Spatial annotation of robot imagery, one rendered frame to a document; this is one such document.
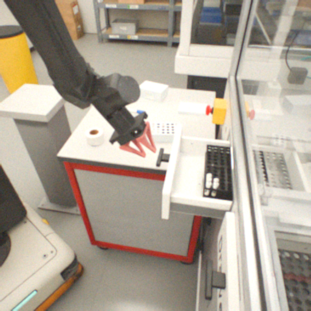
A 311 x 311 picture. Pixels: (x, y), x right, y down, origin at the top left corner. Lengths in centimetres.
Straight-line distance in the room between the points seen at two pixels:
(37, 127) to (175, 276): 106
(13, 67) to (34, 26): 275
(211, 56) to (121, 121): 89
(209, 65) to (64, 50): 104
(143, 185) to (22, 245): 69
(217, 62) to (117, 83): 95
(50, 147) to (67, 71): 98
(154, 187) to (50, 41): 68
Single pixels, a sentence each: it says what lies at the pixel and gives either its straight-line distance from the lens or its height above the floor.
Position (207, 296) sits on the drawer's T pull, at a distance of 50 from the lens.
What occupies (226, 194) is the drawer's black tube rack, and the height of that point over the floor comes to 87.
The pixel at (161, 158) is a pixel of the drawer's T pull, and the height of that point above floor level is 91.
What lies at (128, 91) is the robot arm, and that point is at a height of 114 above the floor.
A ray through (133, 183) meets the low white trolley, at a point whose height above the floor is 64.
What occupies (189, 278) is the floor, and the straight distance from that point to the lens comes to 150.
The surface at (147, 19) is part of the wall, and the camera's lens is 493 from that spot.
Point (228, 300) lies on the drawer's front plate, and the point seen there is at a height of 93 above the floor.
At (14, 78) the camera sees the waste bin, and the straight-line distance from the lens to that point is 324.
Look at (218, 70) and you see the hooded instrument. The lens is 143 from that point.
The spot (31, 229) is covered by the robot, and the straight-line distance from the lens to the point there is 143.
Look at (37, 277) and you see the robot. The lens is 130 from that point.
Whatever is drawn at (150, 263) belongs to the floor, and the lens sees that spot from 152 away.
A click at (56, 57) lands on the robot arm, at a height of 122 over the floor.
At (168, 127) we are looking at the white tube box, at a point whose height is 79.
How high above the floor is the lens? 138
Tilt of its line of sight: 42 degrees down
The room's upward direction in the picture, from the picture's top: straight up
